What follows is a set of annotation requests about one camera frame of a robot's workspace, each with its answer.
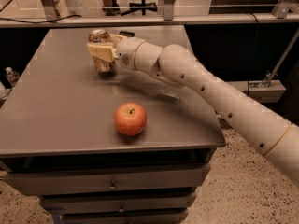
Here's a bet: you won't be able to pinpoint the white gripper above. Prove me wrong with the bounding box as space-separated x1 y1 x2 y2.
87 34 145 71

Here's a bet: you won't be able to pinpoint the orange drink can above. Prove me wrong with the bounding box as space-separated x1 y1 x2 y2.
87 29 115 73

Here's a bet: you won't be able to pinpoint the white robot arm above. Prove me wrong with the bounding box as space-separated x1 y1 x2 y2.
87 30 299 186

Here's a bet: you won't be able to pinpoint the black snack packet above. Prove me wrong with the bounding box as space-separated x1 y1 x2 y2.
119 31 135 37

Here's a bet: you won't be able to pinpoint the black office chair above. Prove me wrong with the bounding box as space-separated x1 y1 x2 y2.
121 0 158 16

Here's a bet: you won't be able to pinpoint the person's legs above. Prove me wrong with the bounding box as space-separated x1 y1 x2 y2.
98 0 121 17

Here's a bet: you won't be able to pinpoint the red apple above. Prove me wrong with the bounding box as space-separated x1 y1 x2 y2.
114 103 147 136

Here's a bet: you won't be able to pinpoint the grey drawer cabinet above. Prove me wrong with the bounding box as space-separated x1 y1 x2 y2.
0 25 226 224

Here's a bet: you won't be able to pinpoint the top grey drawer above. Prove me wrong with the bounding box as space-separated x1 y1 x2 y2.
4 164 210 196

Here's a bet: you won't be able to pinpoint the grey drawer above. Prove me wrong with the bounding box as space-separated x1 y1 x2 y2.
63 208 188 224
40 191 196 214
4 164 210 196

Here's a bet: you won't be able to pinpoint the grey metal base beam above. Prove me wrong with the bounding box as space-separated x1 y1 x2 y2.
230 80 286 104

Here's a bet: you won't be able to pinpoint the middle grey drawer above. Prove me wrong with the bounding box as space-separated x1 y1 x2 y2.
40 191 196 214

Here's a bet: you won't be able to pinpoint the bottom grey drawer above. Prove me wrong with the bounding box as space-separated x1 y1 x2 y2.
63 208 188 224

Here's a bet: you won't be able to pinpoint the grey metal frame rail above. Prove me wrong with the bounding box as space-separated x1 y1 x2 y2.
0 13 299 28

